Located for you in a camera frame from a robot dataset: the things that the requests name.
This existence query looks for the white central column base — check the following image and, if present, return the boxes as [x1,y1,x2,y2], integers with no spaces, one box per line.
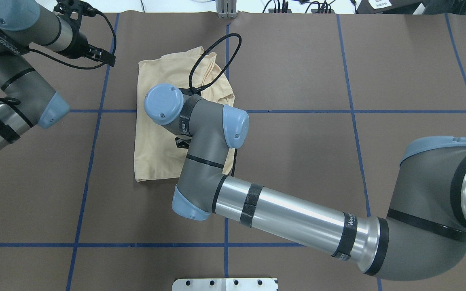
[172,277,279,291]

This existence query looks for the aluminium frame post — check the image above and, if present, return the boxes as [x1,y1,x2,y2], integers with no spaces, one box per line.
[215,0,238,19]

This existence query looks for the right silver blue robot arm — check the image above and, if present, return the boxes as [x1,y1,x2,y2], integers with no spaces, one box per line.
[143,83,466,280]

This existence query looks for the cream long-sleeve graphic shirt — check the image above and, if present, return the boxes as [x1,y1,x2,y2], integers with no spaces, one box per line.
[133,47,235,182]

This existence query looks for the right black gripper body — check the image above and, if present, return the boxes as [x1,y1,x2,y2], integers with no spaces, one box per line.
[175,137,192,149]

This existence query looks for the brown paper table cover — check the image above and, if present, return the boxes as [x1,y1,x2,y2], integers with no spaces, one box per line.
[0,11,466,291]

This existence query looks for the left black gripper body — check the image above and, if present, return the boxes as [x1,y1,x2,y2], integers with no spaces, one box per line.
[54,0,98,31]

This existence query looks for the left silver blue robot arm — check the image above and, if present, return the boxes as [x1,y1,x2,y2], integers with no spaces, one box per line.
[0,0,115,150]

